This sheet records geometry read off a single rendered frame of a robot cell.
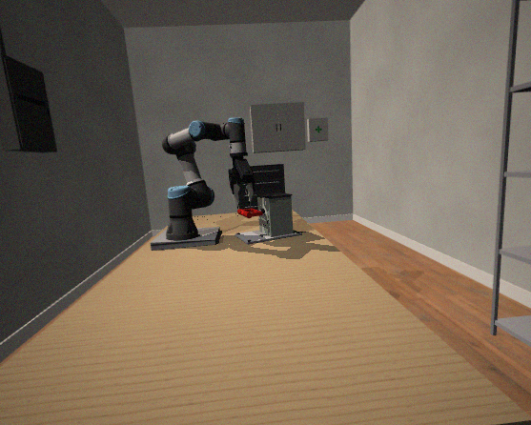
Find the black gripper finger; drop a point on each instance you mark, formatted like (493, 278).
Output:
(235, 189)
(250, 188)

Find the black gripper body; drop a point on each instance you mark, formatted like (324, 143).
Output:
(235, 173)

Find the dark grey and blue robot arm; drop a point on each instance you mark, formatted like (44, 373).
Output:
(196, 194)

